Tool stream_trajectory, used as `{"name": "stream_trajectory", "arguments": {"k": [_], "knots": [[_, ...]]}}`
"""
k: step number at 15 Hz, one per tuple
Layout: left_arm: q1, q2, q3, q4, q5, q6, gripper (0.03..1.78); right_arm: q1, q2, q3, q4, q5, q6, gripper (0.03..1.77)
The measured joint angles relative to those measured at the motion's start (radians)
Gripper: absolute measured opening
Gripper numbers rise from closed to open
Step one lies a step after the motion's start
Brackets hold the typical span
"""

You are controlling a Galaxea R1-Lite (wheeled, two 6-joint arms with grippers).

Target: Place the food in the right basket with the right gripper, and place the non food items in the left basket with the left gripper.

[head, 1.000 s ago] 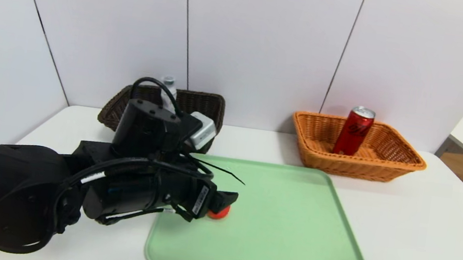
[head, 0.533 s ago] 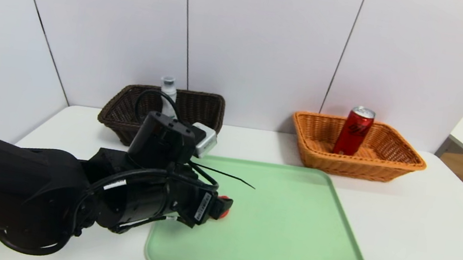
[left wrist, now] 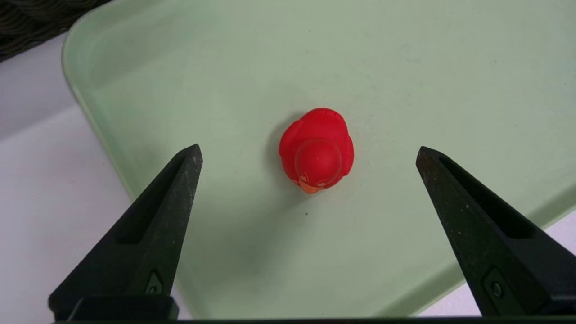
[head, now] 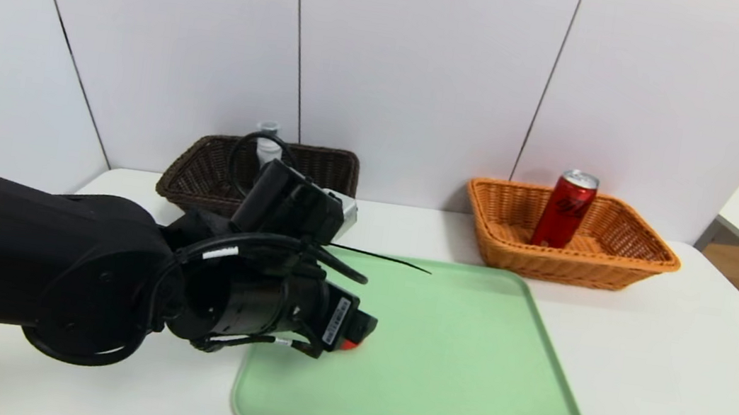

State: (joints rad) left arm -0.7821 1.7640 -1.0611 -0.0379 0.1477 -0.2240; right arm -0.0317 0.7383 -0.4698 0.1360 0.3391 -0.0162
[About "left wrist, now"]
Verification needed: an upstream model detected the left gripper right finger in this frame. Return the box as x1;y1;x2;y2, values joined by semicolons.
415;146;576;316

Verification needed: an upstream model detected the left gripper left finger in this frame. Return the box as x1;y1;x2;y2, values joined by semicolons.
48;144;203;321

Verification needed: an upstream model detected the dark brown wicker basket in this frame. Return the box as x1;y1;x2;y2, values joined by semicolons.
0;0;111;63

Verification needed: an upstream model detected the light green plastic tray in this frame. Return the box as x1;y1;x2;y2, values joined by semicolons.
62;0;576;320

